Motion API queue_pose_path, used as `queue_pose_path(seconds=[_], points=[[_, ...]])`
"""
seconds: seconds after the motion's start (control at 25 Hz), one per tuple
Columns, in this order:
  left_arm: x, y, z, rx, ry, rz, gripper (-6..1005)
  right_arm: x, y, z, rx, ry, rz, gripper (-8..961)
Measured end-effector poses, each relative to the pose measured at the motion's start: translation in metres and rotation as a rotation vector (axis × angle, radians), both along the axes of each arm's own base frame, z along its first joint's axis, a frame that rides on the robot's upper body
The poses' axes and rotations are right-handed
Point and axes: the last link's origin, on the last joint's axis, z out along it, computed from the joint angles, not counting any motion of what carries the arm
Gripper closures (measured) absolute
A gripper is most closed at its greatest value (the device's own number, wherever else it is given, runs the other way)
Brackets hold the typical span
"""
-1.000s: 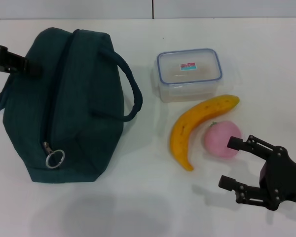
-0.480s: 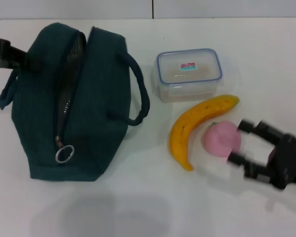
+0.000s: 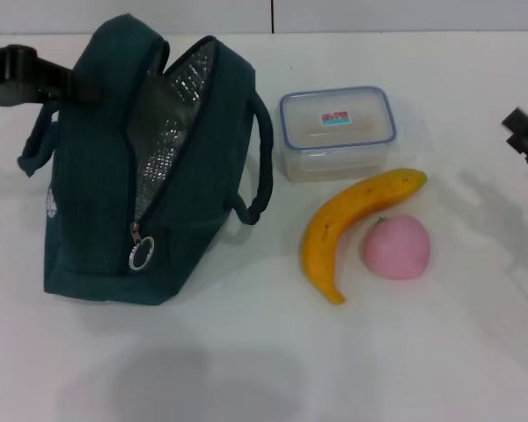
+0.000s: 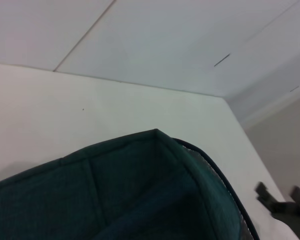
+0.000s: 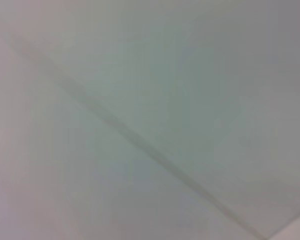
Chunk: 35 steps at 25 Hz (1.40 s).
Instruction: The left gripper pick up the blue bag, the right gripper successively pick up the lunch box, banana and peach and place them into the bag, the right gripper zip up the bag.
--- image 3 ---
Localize dark teal insulated lunch bag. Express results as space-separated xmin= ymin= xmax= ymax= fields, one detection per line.
xmin=17 ymin=25 xmax=275 ymax=307

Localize pink toy peach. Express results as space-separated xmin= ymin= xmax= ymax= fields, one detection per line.
xmin=363 ymin=215 xmax=432 ymax=281

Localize clear plastic blue-rimmed food container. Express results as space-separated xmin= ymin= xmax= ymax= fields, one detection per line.
xmin=272 ymin=85 xmax=400 ymax=184

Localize yellow toy banana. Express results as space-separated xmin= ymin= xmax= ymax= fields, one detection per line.
xmin=302 ymin=168 xmax=429 ymax=307

